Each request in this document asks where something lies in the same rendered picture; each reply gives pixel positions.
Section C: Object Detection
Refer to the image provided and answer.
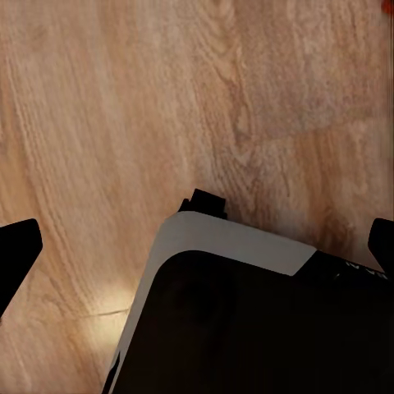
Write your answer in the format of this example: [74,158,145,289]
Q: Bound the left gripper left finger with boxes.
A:
[0,218,43,317]

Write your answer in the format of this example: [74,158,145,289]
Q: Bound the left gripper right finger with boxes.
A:
[368,218,394,285]

